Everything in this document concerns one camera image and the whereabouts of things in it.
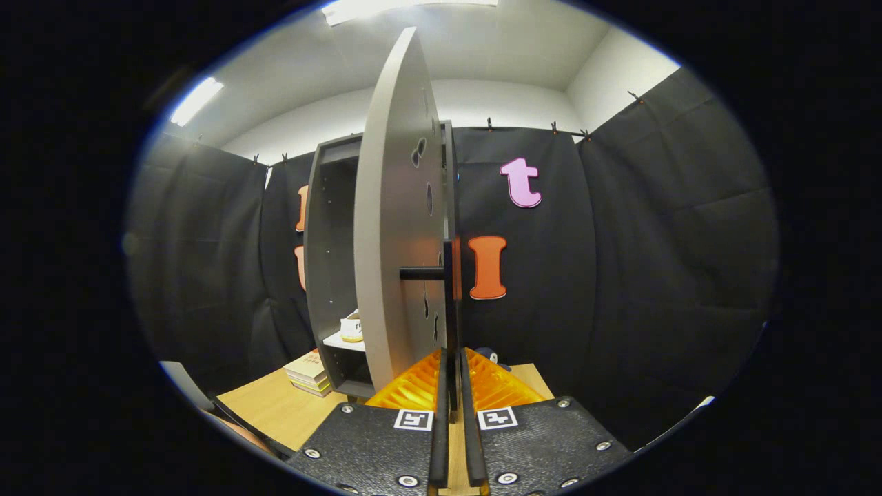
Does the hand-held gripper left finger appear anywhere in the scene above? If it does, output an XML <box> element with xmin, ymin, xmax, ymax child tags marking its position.
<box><xmin>286</xmin><ymin>348</ymin><xmax>450</xmax><ymax>496</ymax></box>

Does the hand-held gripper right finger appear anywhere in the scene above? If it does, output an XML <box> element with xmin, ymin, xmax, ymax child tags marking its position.
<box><xmin>460</xmin><ymin>347</ymin><xmax>631</xmax><ymax>493</ymax></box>

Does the grey shoe cabinet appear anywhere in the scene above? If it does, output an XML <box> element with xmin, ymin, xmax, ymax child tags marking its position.
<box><xmin>305</xmin><ymin>121</ymin><xmax>459</xmax><ymax>400</ymax></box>

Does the beige shoe cabinet door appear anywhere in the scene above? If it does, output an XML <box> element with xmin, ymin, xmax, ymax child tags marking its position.
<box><xmin>353</xmin><ymin>26</ymin><xmax>464</xmax><ymax>393</ymax></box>

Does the stack of books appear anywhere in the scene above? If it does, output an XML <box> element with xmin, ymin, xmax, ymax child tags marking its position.
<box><xmin>284</xmin><ymin>350</ymin><xmax>333</xmax><ymax>398</ymax></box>

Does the black backdrop cloth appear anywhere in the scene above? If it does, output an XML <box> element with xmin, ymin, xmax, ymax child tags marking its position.
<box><xmin>127</xmin><ymin>65</ymin><xmax>779</xmax><ymax>448</ymax></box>

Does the narrow ceiling light strip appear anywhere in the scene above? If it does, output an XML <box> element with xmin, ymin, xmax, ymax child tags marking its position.
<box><xmin>170</xmin><ymin>77</ymin><xmax>225</xmax><ymax>127</ymax></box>

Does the wide ceiling light panel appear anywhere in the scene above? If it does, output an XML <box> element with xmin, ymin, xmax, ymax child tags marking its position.
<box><xmin>320</xmin><ymin>0</ymin><xmax>498</xmax><ymax>27</ymax></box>

